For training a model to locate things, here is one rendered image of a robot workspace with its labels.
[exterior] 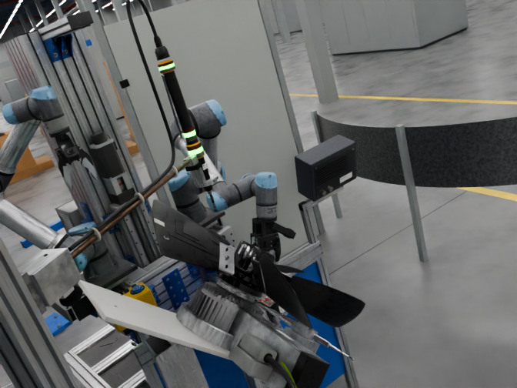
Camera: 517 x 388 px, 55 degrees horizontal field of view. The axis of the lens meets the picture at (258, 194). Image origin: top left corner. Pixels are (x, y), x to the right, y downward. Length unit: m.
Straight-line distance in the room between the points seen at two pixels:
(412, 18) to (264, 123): 7.74
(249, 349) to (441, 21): 10.72
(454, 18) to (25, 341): 11.41
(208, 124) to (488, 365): 1.78
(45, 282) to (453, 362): 2.20
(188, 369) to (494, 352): 1.80
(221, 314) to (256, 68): 2.49
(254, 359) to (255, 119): 2.61
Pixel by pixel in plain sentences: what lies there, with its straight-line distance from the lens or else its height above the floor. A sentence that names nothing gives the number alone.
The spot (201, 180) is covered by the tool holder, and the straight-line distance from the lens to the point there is 1.45.
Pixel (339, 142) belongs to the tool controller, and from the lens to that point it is 2.21.
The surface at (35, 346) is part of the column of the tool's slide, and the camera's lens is 0.98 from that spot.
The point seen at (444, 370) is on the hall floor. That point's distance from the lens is 2.77.
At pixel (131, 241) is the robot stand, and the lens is 2.33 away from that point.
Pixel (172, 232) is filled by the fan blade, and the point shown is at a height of 1.41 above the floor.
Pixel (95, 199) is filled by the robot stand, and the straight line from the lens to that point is 2.31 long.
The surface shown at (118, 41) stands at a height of 1.90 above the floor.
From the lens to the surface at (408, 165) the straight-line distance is 3.24.
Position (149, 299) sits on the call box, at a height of 1.04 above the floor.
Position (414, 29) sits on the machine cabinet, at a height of 0.41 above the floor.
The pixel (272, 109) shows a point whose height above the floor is 1.13.
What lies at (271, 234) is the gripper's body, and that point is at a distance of 1.76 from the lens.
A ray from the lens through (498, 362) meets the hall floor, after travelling 2.80.
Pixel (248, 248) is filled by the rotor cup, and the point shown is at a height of 1.26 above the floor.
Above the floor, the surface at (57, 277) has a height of 1.55.
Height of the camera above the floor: 1.91
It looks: 21 degrees down
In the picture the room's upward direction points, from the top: 17 degrees counter-clockwise
